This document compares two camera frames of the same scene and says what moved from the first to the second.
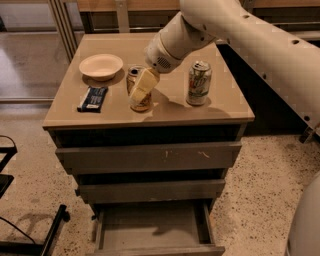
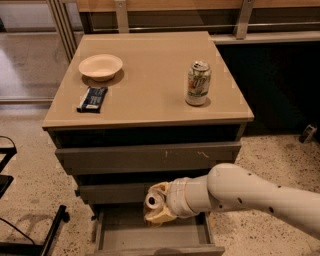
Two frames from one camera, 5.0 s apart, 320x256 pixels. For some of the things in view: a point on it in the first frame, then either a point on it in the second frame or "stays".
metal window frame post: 64,27 stays
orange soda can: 133,75 -> 153,203
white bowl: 101,67 stays
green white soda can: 199,80 stays
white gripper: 159,56 -> 175,197
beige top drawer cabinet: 151,153 stays
